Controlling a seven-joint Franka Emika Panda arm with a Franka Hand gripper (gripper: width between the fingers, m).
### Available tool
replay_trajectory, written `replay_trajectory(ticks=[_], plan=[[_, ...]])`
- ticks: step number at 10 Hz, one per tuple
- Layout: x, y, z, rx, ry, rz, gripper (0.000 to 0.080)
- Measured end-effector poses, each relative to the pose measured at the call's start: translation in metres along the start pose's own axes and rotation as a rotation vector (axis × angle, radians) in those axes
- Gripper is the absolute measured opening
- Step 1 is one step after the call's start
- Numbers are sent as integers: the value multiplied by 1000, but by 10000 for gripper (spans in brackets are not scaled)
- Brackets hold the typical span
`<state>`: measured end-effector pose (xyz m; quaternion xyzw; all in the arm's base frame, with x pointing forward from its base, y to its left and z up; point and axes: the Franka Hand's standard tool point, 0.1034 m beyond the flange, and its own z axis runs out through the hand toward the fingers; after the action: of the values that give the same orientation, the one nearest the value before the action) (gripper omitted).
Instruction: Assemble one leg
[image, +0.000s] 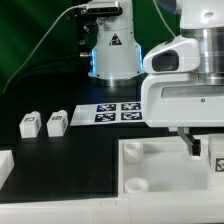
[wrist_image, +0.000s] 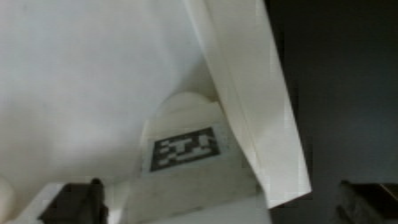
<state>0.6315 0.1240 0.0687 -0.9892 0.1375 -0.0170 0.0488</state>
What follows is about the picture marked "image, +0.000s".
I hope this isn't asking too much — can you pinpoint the white sheet with markers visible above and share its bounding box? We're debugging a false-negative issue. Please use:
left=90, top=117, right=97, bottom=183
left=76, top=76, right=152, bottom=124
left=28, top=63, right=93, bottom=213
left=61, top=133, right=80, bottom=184
left=70, top=102, right=143, bottom=126

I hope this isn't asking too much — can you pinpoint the white front fence rail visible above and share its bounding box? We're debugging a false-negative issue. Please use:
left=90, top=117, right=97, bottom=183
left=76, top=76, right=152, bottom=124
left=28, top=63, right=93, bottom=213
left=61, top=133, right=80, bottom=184
left=0, top=191, right=224, bottom=224

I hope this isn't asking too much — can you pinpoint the white square tabletop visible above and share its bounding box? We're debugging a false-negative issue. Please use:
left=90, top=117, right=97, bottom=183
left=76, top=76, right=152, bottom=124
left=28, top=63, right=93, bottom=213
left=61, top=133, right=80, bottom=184
left=118, top=134, right=224, bottom=195

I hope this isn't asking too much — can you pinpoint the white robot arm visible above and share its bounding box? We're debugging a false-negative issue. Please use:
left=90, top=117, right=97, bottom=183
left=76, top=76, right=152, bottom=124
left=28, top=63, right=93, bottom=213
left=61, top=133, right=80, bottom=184
left=83, top=0, right=224, bottom=155

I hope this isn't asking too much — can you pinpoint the white obstacle block left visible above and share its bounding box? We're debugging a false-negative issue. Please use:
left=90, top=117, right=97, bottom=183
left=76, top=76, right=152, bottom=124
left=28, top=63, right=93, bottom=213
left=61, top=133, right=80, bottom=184
left=0, top=150, right=15, bottom=189

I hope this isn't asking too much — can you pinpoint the grey camera cable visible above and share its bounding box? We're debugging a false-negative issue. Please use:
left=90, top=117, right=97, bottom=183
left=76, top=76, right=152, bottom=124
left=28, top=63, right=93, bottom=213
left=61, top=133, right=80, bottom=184
left=2, top=3, right=88, bottom=94

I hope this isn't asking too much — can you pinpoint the grey camera on base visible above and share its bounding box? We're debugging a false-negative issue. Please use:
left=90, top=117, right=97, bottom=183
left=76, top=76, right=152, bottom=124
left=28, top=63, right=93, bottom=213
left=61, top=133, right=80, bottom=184
left=84, top=0, right=120, bottom=16

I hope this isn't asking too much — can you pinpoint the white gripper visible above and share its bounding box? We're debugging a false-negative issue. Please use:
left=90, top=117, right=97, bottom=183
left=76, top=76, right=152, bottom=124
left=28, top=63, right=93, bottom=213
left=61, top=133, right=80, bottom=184
left=141, top=73, right=224, bottom=155

